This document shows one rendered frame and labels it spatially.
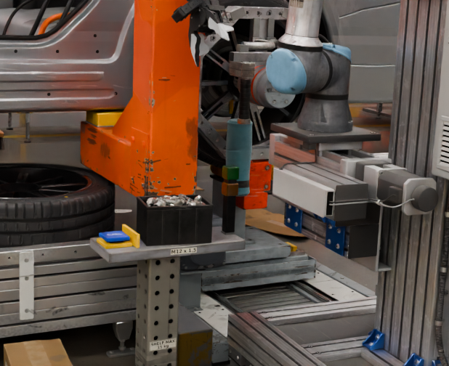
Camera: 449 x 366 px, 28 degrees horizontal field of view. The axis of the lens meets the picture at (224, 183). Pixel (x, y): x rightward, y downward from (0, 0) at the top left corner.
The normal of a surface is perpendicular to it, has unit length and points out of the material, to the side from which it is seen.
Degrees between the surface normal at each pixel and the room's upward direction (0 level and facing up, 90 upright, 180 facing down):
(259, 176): 90
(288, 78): 97
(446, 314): 90
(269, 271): 90
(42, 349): 0
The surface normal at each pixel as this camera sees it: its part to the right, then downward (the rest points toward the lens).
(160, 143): 0.45, 0.21
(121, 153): -0.89, 0.06
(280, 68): -0.70, 0.26
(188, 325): 0.04, -0.98
